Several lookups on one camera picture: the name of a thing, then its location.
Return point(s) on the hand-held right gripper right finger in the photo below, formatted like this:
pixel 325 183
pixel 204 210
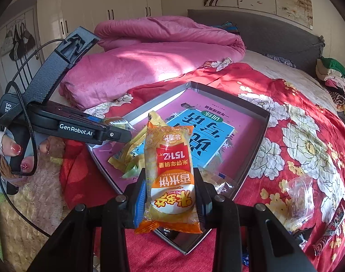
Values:
pixel 206 198

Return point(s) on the hanging dark bags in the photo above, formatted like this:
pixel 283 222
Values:
pixel 19 39

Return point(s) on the person's left hand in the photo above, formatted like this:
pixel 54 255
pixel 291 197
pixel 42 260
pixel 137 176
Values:
pixel 10 147

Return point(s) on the long yellow snack packet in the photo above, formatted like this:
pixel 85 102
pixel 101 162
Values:
pixel 124 153

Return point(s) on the red floral blanket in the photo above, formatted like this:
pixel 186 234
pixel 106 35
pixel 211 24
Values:
pixel 288 113

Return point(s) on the pink blanket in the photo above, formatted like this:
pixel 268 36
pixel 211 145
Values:
pixel 147 62

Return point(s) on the beige bed sheet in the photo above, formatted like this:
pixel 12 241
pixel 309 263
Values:
pixel 288 76

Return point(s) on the small yellow snack packet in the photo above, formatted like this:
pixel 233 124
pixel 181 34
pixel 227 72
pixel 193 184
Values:
pixel 117 121

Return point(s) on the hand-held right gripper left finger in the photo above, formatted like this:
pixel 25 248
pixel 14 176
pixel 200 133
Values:
pixel 139 206

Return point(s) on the red striped snack packet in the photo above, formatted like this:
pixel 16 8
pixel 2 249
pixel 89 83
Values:
pixel 331 229

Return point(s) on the orange rice cracker packet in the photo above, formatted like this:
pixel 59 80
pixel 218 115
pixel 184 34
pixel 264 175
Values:
pixel 172 175

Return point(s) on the dark patterned pillow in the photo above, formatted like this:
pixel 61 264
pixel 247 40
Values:
pixel 280 61

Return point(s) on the pink box lid tray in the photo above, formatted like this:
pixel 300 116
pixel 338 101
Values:
pixel 243 170

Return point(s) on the pink book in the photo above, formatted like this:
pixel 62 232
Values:
pixel 240 121

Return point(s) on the clear plastic bag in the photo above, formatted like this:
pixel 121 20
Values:
pixel 300 201

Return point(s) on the pile of folded clothes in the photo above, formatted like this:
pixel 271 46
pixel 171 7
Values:
pixel 334 79

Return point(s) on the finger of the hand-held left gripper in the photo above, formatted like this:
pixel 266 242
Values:
pixel 94 118
pixel 117 135

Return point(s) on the grey headboard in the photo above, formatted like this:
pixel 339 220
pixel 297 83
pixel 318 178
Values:
pixel 274 39

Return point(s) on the dark blue cookie packet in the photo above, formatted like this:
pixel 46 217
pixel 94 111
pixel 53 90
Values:
pixel 301 239

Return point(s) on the pastry in clear wrapper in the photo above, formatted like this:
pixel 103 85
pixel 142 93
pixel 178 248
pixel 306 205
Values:
pixel 217 180

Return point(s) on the brown fuzzy blanket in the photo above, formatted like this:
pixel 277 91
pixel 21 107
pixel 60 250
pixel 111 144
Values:
pixel 33 209

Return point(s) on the colourful striped pillow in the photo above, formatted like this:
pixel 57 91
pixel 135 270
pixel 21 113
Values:
pixel 230 28

